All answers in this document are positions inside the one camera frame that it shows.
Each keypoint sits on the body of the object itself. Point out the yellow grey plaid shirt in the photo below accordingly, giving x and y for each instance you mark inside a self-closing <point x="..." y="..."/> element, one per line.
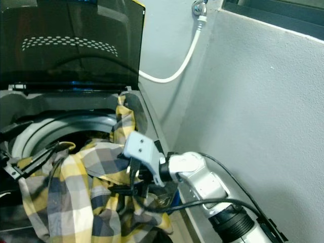
<point x="81" y="177"/>

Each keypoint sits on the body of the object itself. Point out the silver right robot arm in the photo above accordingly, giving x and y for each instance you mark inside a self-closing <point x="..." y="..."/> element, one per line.
<point x="202" y="177"/>

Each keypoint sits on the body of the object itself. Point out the grey washing machine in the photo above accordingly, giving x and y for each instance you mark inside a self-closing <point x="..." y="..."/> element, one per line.
<point x="12" y="104"/>

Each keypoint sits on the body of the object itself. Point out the silver washer drum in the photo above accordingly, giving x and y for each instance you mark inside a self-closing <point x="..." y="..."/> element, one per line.
<point x="61" y="126"/>

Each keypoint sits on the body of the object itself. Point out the dark tinted washer lid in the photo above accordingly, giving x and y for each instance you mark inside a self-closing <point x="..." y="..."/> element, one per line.
<point x="71" y="30"/>

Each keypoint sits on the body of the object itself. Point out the metal water tap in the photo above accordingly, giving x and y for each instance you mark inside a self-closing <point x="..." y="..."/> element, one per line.
<point x="199" y="7"/>

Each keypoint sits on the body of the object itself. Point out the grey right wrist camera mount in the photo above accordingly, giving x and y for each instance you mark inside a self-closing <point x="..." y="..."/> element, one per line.
<point x="139" y="147"/>

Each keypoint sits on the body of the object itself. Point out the dark window frame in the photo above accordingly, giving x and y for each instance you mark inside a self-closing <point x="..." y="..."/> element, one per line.
<point x="273" y="12"/>

